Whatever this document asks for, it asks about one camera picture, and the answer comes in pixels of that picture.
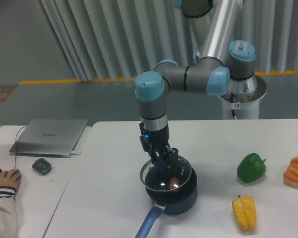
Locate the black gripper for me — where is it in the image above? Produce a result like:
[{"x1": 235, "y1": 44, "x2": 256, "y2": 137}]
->
[{"x1": 139, "y1": 124, "x2": 179, "y2": 171}]

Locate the glass pot lid blue knob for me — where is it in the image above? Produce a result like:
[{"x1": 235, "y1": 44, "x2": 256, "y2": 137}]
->
[{"x1": 140, "y1": 156, "x2": 193, "y2": 192}]

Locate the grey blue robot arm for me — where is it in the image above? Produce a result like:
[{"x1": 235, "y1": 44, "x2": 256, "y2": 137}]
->
[{"x1": 135, "y1": 0, "x2": 256, "y2": 167}]

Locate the striped cream sleeve forearm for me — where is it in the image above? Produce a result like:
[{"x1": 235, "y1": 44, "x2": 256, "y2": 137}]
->
[{"x1": 0, "y1": 186, "x2": 18, "y2": 238}]

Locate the person's hand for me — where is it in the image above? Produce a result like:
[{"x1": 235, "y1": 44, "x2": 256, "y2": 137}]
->
[{"x1": 0, "y1": 169, "x2": 21, "y2": 191}]

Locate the brown egg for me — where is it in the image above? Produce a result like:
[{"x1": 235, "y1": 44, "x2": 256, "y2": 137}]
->
[{"x1": 168, "y1": 177, "x2": 180, "y2": 192}]

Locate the dark blue saucepan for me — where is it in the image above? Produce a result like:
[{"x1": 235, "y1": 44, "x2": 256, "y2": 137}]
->
[{"x1": 136, "y1": 170, "x2": 198, "y2": 238}]

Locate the green bell pepper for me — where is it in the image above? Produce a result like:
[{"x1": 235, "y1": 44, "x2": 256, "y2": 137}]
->
[{"x1": 237, "y1": 153, "x2": 266, "y2": 183}]

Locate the yellow bell pepper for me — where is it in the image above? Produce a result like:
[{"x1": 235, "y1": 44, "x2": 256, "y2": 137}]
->
[{"x1": 232, "y1": 195, "x2": 257, "y2": 231}]

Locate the silver laptop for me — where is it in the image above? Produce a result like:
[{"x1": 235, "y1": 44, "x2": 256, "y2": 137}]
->
[{"x1": 9, "y1": 119, "x2": 87, "y2": 158}]

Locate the dark earbuds case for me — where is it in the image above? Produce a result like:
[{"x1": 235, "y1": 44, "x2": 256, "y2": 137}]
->
[{"x1": 32, "y1": 158, "x2": 52, "y2": 176}]

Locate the orange croissant bread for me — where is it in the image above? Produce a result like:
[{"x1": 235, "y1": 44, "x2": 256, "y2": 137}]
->
[{"x1": 283, "y1": 156, "x2": 298, "y2": 187}]

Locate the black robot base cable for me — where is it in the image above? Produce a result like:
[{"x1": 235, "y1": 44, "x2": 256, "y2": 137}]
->
[{"x1": 229, "y1": 93, "x2": 238, "y2": 120}]

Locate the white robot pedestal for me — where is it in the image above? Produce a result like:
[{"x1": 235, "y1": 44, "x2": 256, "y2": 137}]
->
[{"x1": 219, "y1": 75, "x2": 267, "y2": 119}]

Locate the black mouse cable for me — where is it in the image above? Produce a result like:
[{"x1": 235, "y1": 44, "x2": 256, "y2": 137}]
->
[{"x1": 14, "y1": 125, "x2": 27, "y2": 172}]

